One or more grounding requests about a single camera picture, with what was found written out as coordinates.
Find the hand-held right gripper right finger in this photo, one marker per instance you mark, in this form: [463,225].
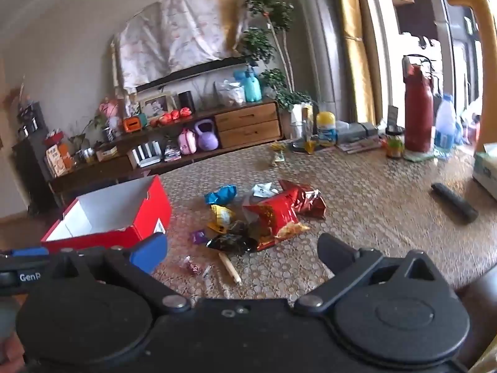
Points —
[333,249]

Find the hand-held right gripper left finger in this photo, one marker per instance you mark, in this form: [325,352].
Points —
[149,251]

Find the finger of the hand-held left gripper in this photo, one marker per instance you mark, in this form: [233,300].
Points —
[29,251]

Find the clear candy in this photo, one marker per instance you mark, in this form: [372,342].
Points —
[191,265]

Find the red cardboard shoe box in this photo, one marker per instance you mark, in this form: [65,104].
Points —
[151,206]

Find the purple candy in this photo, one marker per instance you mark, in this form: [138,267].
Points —
[198,237]

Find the crinkled red foil snack bag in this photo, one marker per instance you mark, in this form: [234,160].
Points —
[306,200]

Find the large red snack bag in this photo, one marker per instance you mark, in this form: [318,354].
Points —
[277,211]

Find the yellow snack packet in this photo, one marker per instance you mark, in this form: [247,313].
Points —
[221,215]

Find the black snack packet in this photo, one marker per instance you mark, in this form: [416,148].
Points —
[231,244]

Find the tan stick snack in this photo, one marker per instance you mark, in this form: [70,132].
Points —
[230,268]

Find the white cartoon snack bag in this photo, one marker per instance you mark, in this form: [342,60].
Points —
[264,189]

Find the blue snack packet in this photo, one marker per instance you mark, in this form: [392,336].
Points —
[221,194]

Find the black tall cabinet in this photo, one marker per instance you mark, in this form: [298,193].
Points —
[33,178]

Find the orange and white carton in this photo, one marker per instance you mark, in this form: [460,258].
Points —
[58,159]

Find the white router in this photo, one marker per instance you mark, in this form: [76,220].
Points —
[145,154]

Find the stack of colourful packets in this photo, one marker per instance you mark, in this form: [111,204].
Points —
[172,153]

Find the pink round placemat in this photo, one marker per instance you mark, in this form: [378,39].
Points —
[301,150]

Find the stack of books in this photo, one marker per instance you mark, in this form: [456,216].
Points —
[359,147]

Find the small green wrapper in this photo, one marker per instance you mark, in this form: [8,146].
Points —
[278,158]

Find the brown flat box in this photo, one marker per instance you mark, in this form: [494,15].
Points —
[106,153]

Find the pink small bag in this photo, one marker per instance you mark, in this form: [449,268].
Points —
[187,143]

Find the red lidded container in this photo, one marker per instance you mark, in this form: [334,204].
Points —
[53,139]

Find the small yellow wrapper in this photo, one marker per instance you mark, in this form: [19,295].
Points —
[277,147]

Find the clear drinking glass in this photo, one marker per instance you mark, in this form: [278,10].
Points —
[297,138]

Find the yellow lidded white tub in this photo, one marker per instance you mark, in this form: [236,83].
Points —
[326,132]

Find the grey rectangular box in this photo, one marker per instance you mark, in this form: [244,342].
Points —
[357,131]

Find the black lidded glass jar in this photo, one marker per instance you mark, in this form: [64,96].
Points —
[395,143]

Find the green houseplant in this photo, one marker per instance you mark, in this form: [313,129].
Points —
[79,140]

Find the black striped cup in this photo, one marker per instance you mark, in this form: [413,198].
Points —
[108,134]

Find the green lace coaster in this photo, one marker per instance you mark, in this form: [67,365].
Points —
[417,157]

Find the purple kettlebell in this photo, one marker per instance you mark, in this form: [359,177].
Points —
[207,140]

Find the tall yellow packet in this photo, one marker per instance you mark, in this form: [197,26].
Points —
[308,124]

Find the orange and teal box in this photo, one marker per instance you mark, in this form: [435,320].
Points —
[134,124]

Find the red wrapped apple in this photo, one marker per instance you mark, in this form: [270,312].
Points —
[154,122]
[185,112]
[165,119]
[175,114]

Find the black remote control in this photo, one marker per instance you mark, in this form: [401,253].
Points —
[454,202]

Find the black coffee machine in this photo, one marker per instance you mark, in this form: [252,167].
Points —
[31,120]

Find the white planter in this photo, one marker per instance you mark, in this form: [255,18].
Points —
[297,118]

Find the standing paper card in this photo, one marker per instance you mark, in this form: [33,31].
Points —
[392,115]

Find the pink flower bouquet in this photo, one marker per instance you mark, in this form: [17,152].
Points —
[109,110]

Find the wooden TV cabinet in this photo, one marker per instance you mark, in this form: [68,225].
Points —
[248,124]

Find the black speaker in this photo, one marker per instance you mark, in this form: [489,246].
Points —
[186,101]

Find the dried flower decoration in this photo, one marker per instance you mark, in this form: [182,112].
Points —
[17,95]

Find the brown leather chair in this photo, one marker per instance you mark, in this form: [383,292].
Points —
[479,311]

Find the red thermos flask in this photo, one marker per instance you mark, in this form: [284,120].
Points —
[418,112]

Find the clear water bottle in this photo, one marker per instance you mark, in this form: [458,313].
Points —
[444,128]

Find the tissue box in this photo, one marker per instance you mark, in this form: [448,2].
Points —
[485,175]

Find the clear plastic bag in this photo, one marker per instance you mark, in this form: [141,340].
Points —
[229,93]

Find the teal spray bottle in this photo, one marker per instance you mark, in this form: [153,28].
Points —
[250,87]

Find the black television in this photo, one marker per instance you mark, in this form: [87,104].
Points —
[194,70]

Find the gold curtain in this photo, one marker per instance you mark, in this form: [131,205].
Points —
[355,46]

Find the grey standing air conditioner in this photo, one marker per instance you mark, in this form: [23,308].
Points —
[322,35]

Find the floral dust cover cloth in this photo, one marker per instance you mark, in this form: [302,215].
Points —
[174,35]

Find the yellow giraffe figure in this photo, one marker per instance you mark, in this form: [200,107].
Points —
[487,66]

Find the green artificial tree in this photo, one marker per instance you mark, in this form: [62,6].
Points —
[268,11]

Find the cream photo frame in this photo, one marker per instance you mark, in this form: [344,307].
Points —
[155,105]

